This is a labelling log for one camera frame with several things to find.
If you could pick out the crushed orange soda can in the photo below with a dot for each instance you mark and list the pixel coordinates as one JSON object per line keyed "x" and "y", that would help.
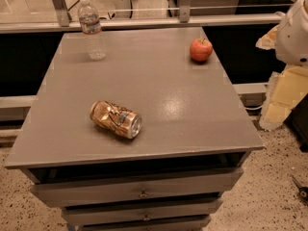
{"x": 117, "y": 119}

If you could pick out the grey drawer cabinet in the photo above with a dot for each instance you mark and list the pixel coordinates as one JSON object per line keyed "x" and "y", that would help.
{"x": 192, "y": 118}

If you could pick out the black caster wheel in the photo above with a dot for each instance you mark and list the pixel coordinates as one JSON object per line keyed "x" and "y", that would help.
{"x": 303, "y": 191}

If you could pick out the grey drawer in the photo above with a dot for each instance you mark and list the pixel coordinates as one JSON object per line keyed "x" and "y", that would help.
{"x": 148, "y": 186}
{"x": 143, "y": 212}
{"x": 192, "y": 223}

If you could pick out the clear plastic water bottle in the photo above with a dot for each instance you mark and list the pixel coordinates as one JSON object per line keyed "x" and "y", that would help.
{"x": 91, "y": 28}

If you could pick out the middle grey drawer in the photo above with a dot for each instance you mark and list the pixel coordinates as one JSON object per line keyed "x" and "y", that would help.
{"x": 143, "y": 212}

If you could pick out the bottom grey drawer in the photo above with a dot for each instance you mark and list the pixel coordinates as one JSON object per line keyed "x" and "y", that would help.
{"x": 192, "y": 223}

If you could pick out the grey metal railing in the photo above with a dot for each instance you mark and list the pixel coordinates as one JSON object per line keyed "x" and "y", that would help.
{"x": 28, "y": 16}

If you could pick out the red apple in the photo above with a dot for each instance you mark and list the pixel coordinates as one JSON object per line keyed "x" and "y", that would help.
{"x": 201, "y": 49}

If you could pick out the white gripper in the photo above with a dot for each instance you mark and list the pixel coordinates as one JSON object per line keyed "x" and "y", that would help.
{"x": 294, "y": 40}

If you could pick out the top grey drawer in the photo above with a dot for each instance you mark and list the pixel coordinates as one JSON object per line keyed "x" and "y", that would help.
{"x": 148, "y": 186}

